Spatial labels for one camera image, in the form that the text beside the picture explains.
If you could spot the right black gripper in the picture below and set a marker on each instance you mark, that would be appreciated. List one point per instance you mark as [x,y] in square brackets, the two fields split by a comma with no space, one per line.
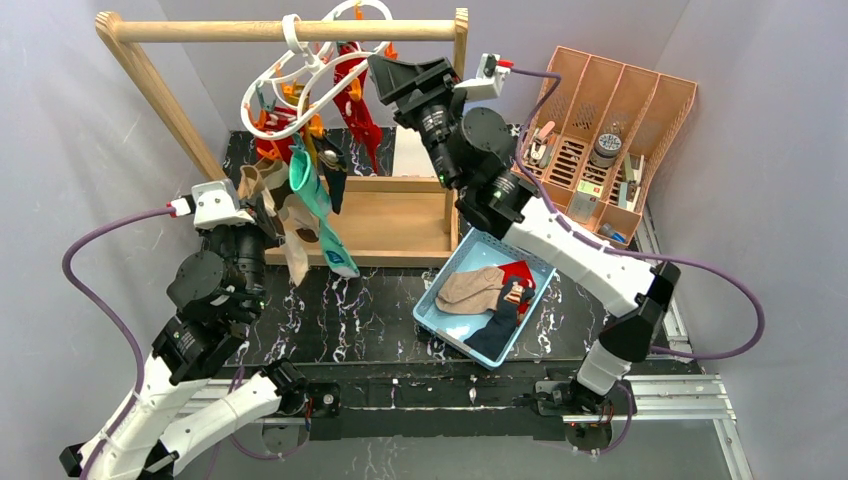
[416,89]

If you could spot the navy hanging sock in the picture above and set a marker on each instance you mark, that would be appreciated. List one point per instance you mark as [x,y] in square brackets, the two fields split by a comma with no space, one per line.
[335,170]

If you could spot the wooden clothes rack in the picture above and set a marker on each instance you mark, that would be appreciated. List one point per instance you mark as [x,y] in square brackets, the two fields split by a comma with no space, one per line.
[386,221]

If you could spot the metal base rail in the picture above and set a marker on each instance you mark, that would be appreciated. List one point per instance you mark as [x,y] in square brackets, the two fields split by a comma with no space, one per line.
[518,403]

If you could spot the pink desk file organizer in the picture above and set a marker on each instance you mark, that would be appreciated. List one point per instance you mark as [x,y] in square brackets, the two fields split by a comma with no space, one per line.
[596,95]

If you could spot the stapler in organizer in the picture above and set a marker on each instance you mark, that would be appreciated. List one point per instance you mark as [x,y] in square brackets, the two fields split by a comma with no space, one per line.
[540,146]

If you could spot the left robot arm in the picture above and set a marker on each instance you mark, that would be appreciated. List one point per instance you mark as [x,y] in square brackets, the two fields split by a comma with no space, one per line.
[217,291]

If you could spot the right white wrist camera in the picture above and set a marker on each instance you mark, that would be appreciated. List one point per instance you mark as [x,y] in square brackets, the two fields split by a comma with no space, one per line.
[489,80]

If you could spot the light blue plastic basket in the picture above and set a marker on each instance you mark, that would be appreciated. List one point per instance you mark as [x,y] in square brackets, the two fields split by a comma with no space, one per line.
[477,250]

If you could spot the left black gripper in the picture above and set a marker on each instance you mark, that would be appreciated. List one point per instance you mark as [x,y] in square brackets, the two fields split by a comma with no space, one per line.
[263,216]

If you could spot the white small box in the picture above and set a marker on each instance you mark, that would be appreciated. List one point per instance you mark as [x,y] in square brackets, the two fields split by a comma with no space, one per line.
[585,201]

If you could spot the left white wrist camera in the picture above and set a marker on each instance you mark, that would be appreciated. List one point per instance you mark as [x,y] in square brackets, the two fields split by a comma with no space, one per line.
[212,204]

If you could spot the brown striped sock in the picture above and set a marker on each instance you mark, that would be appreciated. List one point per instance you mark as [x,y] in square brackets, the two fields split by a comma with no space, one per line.
[255,179]
[294,222]

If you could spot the white sock hanger with clips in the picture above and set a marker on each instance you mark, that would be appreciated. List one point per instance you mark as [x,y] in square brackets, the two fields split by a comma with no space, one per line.
[291,79]

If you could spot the long red hanging sock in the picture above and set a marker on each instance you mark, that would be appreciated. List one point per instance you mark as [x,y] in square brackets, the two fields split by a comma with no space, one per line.
[352,106]

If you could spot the brown striped hanging sock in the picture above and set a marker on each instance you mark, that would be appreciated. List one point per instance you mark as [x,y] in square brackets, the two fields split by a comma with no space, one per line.
[255,179]

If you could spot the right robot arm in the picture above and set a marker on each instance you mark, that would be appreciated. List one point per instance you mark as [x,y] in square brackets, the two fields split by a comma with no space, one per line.
[473,154]

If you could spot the white board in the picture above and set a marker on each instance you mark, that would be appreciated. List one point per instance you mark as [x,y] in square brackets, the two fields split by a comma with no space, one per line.
[410,158]

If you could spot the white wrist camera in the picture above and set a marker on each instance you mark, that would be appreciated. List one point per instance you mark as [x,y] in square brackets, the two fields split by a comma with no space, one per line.
[212,204]
[489,80]

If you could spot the navy sock in basket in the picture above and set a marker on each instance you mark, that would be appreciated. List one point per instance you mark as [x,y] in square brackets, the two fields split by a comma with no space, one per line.
[510,308]

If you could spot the teal hanging sock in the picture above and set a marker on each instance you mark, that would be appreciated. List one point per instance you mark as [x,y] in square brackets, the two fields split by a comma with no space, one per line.
[305,183]

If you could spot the grey round tin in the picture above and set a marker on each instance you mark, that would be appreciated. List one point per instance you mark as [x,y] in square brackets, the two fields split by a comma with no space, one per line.
[606,150]

